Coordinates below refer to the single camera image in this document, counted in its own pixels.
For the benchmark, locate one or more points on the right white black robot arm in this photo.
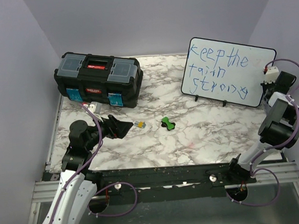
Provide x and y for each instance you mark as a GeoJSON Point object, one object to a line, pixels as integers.
{"type": "Point", "coordinates": [279, 130]}

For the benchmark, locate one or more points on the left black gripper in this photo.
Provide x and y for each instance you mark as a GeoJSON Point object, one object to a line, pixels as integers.
{"type": "Point", "coordinates": [115, 127]}

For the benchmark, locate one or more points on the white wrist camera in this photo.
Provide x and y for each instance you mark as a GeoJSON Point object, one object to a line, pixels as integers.
{"type": "Point", "coordinates": [270, 74]}
{"type": "Point", "coordinates": [93, 107]}

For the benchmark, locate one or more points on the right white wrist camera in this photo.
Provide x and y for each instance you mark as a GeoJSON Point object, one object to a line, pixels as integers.
{"type": "Point", "coordinates": [270, 74]}

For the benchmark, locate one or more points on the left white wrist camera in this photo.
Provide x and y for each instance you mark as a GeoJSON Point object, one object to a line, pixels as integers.
{"type": "Point", "coordinates": [93, 107]}

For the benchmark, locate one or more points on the yellow hex key set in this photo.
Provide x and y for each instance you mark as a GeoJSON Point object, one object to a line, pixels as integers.
{"type": "Point", "coordinates": [140, 124]}

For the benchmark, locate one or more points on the aluminium extrusion frame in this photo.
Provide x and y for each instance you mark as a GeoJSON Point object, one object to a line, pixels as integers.
{"type": "Point", "coordinates": [154, 107]}

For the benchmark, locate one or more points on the black plastic toolbox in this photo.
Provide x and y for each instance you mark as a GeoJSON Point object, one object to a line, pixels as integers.
{"type": "Point", "coordinates": [108, 80]}

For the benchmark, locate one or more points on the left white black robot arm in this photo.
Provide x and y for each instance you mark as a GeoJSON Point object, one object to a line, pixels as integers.
{"type": "Point", "coordinates": [77, 184]}

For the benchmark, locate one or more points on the white dry-erase whiteboard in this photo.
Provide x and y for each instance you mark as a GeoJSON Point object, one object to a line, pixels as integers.
{"type": "Point", "coordinates": [225, 71]}

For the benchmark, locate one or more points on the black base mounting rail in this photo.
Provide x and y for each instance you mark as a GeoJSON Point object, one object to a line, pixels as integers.
{"type": "Point", "coordinates": [151, 185]}

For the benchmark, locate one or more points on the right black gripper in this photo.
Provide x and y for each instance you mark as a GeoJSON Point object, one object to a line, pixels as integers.
{"type": "Point", "coordinates": [265, 86]}

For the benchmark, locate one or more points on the green black whiteboard eraser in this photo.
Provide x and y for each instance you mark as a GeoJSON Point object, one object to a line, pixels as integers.
{"type": "Point", "coordinates": [167, 124]}

